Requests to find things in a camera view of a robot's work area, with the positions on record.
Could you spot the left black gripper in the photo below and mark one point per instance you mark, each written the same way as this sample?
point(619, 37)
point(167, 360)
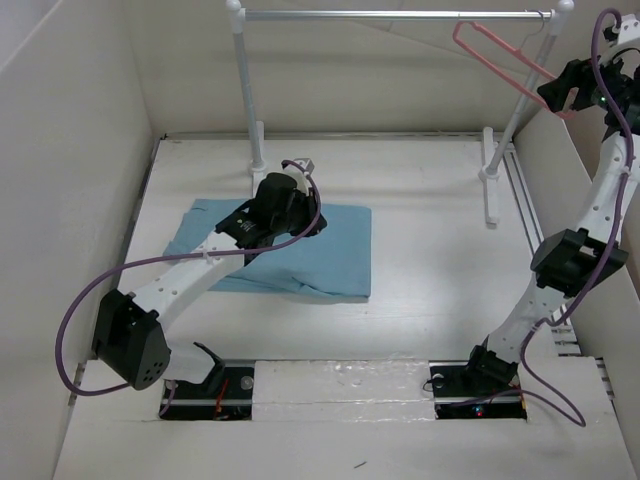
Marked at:
point(309, 204)

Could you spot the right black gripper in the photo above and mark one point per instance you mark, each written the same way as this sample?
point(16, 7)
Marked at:
point(577, 72)

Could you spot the light blue trousers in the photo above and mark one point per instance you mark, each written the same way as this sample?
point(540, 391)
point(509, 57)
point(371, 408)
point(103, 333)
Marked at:
point(334, 263)

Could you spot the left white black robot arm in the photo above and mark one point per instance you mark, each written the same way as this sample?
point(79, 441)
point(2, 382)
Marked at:
point(130, 329)

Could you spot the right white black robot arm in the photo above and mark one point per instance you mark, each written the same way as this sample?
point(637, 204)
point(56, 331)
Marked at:
point(571, 262)

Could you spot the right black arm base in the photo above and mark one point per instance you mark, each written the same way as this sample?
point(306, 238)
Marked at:
point(459, 396)

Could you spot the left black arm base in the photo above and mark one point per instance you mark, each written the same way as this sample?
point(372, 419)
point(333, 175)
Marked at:
point(232, 400)

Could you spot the white and silver clothes rack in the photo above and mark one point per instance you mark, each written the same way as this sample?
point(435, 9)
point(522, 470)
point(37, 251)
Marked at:
point(552, 22)

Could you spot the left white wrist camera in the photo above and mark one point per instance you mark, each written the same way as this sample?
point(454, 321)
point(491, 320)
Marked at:
point(302, 167)

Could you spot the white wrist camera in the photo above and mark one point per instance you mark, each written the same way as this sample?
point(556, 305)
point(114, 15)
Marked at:
point(302, 167)
point(624, 34)

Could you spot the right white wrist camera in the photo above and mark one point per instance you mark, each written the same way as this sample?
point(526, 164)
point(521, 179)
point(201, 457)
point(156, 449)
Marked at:
point(624, 34)

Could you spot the aluminium rail right side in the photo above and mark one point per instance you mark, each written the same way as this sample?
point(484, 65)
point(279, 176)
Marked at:
point(563, 335)

